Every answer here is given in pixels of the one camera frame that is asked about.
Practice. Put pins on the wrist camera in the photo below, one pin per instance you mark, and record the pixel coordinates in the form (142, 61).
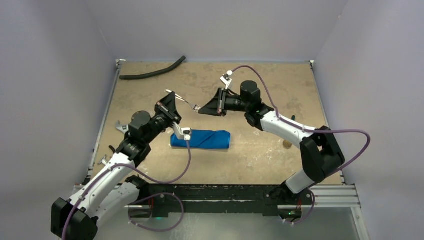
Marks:
(182, 133)
(226, 80)

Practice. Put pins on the blue cloth napkin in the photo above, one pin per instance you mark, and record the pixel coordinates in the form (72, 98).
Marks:
(204, 139)

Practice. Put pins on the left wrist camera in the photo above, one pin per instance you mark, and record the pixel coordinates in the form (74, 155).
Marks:
(182, 133)

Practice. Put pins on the aluminium frame rail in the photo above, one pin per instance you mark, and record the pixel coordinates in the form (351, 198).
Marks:
(323, 196)

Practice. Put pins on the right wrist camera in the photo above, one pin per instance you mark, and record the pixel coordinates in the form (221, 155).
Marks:
(226, 80)

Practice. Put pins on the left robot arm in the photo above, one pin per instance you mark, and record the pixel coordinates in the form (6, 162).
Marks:
(78, 217)

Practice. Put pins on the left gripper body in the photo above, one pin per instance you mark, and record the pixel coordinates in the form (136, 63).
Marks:
(161, 121)

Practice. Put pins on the red handled wrench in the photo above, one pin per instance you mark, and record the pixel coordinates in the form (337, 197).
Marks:
(121, 127)

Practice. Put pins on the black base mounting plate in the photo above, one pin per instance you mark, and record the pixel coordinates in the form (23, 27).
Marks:
(160, 200)

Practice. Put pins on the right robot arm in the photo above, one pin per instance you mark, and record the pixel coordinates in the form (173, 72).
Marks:
(320, 153)

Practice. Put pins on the silver fork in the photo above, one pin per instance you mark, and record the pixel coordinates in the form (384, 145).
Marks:
(193, 106)

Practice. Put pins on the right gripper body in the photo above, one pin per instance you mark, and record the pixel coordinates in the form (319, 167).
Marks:
(224, 102)

